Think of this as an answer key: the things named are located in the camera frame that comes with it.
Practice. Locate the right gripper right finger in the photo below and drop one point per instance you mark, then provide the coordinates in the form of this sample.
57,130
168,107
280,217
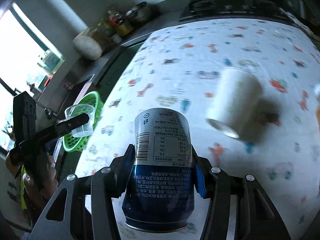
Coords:
239,208

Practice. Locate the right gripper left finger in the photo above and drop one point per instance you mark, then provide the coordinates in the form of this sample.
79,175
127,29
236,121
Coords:
82,208

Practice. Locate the clear plastic cup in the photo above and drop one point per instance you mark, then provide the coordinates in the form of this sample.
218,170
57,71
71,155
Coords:
81,117

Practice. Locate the blue drink can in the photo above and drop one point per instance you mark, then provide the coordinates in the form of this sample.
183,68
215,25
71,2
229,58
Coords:
160,192

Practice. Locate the person's left hand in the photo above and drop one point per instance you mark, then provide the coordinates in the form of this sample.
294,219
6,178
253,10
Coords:
40,197

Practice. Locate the green perforated plastic basket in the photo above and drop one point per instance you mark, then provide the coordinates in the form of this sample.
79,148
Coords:
92,105

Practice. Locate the white detergent jug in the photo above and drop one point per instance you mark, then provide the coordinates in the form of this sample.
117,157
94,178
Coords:
49,60

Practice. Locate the white paper cup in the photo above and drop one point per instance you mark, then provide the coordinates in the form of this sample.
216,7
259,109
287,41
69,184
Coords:
236,96

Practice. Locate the round wooden chopping block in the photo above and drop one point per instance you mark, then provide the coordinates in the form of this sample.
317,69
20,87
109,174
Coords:
91,43

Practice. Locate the dark sauce bottle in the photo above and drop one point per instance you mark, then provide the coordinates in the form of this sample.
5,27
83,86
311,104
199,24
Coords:
122,26

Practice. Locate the white printed tablecloth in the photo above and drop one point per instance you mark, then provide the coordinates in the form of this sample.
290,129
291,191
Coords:
179,68

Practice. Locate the steel pot with lid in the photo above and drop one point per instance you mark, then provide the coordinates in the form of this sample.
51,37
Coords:
139,13

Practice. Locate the black gas stove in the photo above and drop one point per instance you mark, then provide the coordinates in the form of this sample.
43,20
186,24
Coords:
236,8

